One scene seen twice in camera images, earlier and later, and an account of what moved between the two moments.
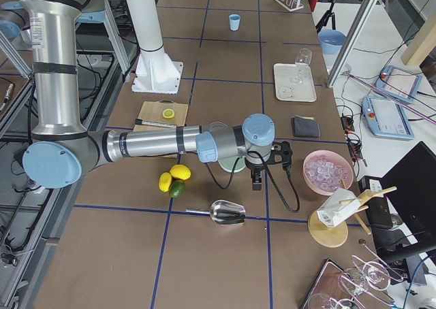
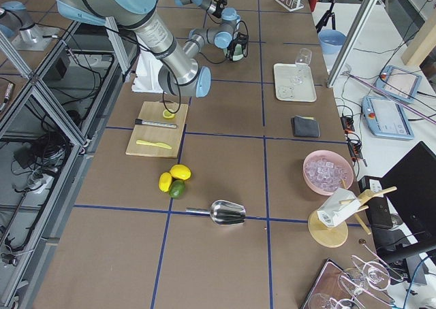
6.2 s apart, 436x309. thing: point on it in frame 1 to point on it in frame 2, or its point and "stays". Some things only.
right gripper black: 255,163 to 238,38
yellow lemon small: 165,182 stays
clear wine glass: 302,61 stays
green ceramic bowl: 233,164 to 238,54
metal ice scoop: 223,212 stays
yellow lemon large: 181,171 stays
